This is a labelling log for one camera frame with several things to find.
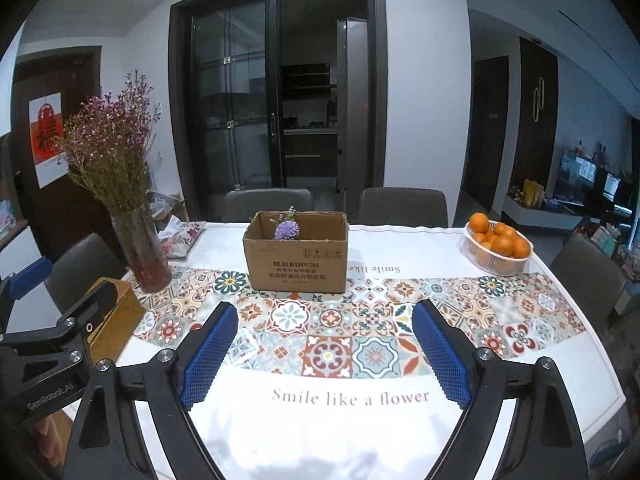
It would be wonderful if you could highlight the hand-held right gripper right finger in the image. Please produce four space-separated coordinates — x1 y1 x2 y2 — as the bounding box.
412 300 586 480

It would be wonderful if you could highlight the dark glass sliding door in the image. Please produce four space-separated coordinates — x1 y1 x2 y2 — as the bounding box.
170 0 388 201

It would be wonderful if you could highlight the dark brown entrance door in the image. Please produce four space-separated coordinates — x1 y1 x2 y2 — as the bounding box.
10 47 103 261

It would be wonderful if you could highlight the purple artificial flower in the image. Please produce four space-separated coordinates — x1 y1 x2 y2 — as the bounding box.
270 206 301 242

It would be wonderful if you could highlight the floral tissue pouch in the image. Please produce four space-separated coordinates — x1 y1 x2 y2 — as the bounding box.
157 220 207 261

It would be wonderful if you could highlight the brown cardboard box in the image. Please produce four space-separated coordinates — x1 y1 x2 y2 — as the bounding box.
242 211 350 293

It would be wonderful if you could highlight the red wall poster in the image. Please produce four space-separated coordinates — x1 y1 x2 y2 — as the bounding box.
28 92 68 188

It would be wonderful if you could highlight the glass vase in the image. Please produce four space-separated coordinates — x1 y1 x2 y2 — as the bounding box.
111 207 173 293

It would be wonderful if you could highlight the white plastic basket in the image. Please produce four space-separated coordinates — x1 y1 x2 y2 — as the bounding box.
462 220 535 277

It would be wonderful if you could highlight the grey dining chair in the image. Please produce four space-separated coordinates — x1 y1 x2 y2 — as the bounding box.
549 234 627 331
358 187 449 229
221 188 315 223
44 232 128 313

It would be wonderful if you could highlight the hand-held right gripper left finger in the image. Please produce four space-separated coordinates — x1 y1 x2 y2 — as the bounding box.
64 302 238 480

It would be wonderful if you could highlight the brown wooden box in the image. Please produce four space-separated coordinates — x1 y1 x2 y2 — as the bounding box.
87 277 147 361

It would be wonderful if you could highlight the white television stand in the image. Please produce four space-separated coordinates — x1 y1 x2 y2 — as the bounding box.
502 192 586 231

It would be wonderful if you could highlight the yellow bag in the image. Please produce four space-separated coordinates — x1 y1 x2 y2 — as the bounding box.
522 179 545 207

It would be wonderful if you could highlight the dried flower bunch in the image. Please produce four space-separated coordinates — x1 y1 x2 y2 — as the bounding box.
65 70 163 216

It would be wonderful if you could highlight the pile of oranges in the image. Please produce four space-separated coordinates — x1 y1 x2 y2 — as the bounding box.
467 212 532 259

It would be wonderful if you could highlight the grey refrigerator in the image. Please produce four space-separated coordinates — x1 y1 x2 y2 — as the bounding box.
337 17 371 193

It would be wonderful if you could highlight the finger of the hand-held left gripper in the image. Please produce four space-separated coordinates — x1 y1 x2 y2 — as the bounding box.
55 280 117 346
0 257 53 333

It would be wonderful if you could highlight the television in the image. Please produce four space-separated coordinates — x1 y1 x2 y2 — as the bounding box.
557 152 633 208

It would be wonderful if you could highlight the tile-patterned tablecloth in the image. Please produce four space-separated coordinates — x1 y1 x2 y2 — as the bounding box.
100 220 628 480

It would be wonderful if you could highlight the dark door with gold handle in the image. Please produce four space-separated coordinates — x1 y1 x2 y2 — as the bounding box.
517 37 559 197

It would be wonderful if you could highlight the dark plain door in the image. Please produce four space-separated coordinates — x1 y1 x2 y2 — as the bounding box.
472 57 511 211

